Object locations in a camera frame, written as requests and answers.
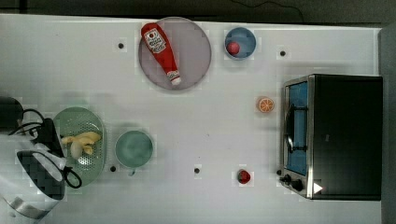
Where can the grey round plate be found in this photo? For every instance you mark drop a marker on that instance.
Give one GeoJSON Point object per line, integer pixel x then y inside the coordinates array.
{"type": "Point", "coordinates": [192, 52]}

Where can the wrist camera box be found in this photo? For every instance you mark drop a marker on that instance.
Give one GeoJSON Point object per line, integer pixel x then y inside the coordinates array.
{"type": "Point", "coordinates": [48, 137]}

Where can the green oval strainer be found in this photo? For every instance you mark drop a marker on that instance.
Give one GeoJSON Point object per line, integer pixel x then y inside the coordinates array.
{"type": "Point", "coordinates": [76, 120]}

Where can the peeled yellow banana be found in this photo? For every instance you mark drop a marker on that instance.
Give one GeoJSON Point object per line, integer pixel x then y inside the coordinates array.
{"type": "Point", "coordinates": [81, 143]}

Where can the red ball fruit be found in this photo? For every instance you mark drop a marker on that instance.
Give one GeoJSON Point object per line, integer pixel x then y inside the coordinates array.
{"type": "Point", "coordinates": [233, 48]}

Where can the orange slice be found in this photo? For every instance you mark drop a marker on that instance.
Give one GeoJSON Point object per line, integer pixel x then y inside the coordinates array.
{"type": "Point", "coordinates": [265, 105]}

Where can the red ketchup bottle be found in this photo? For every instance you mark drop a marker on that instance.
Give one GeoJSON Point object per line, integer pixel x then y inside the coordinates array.
{"type": "Point", "coordinates": [159, 46]}

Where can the teal metal cup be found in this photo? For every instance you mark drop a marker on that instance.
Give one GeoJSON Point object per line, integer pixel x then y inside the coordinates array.
{"type": "Point", "coordinates": [134, 149]}

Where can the black cylinder upper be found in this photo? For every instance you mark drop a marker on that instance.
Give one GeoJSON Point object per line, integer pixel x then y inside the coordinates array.
{"type": "Point", "coordinates": [11, 113]}

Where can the black toaster oven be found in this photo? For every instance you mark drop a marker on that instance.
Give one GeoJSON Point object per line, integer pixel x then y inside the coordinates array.
{"type": "Point", "coordinates": [331, 137]}

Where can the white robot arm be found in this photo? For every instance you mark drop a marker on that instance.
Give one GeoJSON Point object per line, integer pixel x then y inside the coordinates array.
{"type": "Point", "coordinates": [32, 181]}

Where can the red strawberry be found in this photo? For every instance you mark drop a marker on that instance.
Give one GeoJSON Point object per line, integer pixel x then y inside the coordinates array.
{"type": "Point", "coordinates": [243, 177]}

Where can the blue bowl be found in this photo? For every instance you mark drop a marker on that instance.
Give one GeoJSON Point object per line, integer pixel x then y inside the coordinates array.
{"type": "Point", "coordinates": [246, 40]}

